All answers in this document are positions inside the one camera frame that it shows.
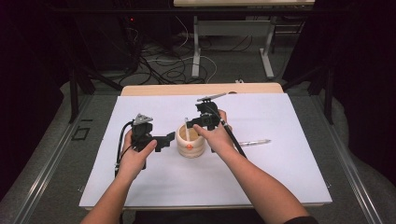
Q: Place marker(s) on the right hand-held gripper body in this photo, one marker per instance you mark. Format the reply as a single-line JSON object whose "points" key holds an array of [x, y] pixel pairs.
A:
{"points": [[210, 113]]}

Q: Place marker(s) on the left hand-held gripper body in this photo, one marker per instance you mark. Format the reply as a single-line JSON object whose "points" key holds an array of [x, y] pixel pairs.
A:
{"points": [[141, 133]]}

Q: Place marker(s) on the long white pen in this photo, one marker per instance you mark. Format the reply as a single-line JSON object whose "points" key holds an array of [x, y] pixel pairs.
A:
{"points": [[187, 133]]}

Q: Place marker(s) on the cream ribbed pen holder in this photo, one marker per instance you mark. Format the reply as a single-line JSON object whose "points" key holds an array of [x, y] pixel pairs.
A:
{"points": [[190, 149]]}

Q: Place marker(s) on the clear pen with pink print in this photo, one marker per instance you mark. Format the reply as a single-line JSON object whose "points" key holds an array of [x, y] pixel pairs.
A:
{"points": [[255, 142]]}

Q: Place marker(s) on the person's right hand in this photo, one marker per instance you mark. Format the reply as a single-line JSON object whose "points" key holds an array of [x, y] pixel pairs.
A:
{"points": [[219, 140]]}

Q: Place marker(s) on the person's left hand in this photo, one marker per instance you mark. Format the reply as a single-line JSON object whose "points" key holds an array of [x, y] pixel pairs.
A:
{"points": [[134, 165]]}

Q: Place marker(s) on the small white plug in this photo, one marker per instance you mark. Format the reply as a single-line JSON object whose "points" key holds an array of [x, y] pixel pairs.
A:
{"points": [[239, 81]]}

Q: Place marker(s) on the white table mat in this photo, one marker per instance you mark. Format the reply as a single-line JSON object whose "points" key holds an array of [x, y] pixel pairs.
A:
{"points": [[280, 124]]}

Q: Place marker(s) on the person's dark clothing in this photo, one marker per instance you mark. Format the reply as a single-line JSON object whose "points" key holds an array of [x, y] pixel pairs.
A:
{"points": [[193, 217]]}

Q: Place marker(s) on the black metal stand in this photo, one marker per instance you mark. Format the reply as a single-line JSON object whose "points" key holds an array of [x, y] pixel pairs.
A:
{"points": [[328, 90], [74, 93]]}

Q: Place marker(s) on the white desk with metal legs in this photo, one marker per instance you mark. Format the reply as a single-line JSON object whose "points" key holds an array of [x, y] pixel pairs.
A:
{"points": [[233, 28]]}

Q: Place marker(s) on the black computer with red light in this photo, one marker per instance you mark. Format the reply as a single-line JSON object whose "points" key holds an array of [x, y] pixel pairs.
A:
{"points": [[106, 40]]}

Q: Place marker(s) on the aluminium floor rail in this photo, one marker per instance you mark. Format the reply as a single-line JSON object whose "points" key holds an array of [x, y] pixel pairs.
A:
{"points": [[46, 168], [345, 168]]}

